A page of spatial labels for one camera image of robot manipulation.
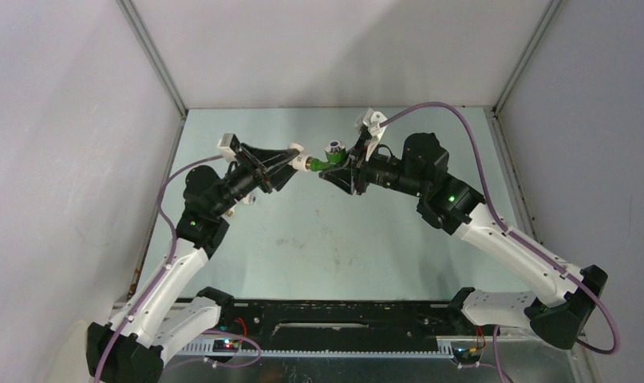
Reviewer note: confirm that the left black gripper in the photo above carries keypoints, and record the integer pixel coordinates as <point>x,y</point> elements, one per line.
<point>278,176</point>

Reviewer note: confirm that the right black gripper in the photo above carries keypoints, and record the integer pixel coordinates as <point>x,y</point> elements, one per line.
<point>352,179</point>

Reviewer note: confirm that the green plastic faucet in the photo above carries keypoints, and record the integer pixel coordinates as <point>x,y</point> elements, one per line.
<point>335,153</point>

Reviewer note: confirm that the white elbow fitting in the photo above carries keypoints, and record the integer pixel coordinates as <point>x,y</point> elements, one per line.
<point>301,160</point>

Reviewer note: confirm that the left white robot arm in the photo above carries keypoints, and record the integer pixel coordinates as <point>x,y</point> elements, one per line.
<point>138,341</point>

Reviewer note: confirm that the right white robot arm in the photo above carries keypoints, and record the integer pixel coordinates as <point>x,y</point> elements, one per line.
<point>561,296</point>

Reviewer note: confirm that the white plastic faucet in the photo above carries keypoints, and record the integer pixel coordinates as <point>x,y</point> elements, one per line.
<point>247,200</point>

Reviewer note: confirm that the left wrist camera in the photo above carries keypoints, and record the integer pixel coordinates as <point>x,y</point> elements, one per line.
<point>228,146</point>

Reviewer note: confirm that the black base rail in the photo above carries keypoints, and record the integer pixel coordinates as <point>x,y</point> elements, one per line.
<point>344,325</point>

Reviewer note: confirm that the grey cable duct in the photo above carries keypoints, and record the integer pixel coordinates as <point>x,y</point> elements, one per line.
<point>208,348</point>

